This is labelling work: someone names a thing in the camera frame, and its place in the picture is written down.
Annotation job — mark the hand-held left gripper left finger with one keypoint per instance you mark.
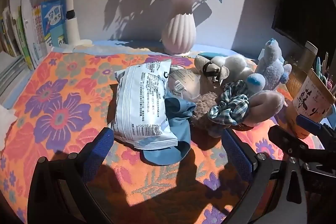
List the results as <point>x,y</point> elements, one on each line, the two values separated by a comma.
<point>97,151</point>

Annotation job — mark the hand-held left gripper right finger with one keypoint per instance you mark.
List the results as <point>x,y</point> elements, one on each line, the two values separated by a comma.
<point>237,154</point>

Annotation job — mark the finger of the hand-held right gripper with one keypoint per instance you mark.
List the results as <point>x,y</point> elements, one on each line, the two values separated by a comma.
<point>286,141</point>
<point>308,123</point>

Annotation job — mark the blue checked scrunchie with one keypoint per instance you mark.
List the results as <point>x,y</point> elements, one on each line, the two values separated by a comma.
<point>231,106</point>

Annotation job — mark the brown plush toy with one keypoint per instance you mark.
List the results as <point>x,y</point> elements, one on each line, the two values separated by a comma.
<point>203,106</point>

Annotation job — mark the blue white plush bear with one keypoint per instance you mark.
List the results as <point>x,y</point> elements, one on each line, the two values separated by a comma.
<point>271,69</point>

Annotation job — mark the white snack packet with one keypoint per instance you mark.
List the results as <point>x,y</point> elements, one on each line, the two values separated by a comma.
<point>141,103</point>

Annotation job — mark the blue cloth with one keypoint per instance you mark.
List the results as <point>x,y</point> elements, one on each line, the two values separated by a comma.
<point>178,124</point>

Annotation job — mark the beige soft roll black band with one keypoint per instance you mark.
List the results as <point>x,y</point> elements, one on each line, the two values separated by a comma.
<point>223,73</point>

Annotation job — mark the clear plastic packet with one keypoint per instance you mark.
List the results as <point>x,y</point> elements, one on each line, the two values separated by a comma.
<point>186,79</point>

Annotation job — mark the white plush toy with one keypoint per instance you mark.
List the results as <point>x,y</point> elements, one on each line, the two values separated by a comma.
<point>236,61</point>

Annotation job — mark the bamboo pen holder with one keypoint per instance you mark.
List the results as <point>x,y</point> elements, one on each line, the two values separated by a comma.
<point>309,98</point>

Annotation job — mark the bunch of pens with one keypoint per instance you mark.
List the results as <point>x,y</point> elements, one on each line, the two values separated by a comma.
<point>324,71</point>

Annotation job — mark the orange floral blanket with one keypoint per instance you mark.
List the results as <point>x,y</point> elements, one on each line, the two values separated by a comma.
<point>52,108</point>

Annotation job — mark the beige cylinder bottle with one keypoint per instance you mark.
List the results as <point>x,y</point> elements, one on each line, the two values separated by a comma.
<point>309,50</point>

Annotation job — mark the white tissue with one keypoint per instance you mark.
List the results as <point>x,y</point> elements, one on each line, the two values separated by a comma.
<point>6,124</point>

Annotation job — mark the stack of grey booklets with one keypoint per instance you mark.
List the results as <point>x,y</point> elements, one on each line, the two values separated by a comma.
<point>13,74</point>

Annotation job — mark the black monitor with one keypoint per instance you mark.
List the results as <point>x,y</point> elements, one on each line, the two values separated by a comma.
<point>294,3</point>

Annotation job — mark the row of books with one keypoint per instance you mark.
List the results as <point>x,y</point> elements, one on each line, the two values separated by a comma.
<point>39,29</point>

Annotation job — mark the pink ribbed vase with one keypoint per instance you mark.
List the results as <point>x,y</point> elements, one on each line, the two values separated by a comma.
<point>178,32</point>

